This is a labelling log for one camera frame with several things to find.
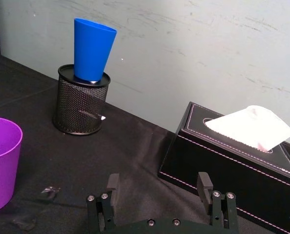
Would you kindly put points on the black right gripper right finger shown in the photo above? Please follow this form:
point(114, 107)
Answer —
point(218, 207)

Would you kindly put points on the black crumpled scrap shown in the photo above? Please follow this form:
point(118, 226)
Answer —
point(48, 192)

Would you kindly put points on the black mesh pen holder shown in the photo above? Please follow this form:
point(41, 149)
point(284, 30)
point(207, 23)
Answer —
point(79, 109)

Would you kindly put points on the black leather tissue box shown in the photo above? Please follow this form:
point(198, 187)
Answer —
point(208, 165)

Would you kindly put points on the purple plastic cup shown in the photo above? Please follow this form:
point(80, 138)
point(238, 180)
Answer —
point(3, 175)

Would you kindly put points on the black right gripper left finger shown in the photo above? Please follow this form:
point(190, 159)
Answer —
point(106, 207)

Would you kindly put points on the black table cloth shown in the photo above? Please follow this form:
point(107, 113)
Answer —
point(135, 158)

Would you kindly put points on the white tissue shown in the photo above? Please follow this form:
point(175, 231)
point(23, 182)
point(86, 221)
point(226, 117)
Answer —
point(252, 126)

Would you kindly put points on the small white tag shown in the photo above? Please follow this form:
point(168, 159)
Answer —
point(102, 118)

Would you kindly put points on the blue plastic cup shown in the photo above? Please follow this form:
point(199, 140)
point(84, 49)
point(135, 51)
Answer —
point(93, 48)

